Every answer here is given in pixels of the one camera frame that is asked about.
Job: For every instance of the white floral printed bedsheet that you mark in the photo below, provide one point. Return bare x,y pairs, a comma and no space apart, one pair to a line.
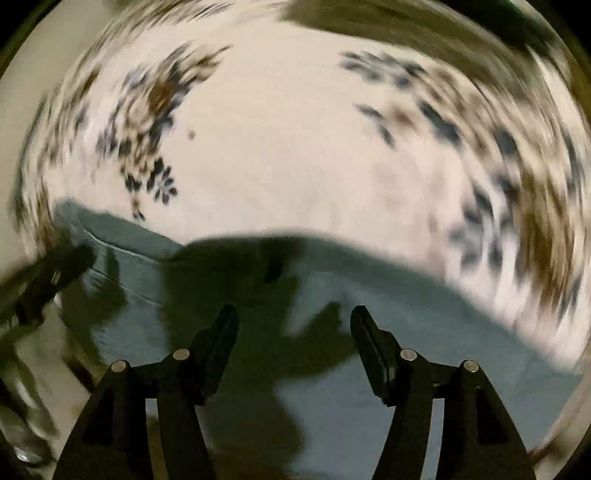
286,152

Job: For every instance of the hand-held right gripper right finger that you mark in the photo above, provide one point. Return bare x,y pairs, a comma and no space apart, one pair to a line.
369,344

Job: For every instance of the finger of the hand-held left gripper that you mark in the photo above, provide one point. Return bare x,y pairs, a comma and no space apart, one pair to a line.
55,272

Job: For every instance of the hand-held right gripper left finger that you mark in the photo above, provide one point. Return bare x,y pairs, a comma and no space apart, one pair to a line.
220,341

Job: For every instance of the blue-grey pants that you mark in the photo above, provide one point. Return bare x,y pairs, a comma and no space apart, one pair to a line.
406,369

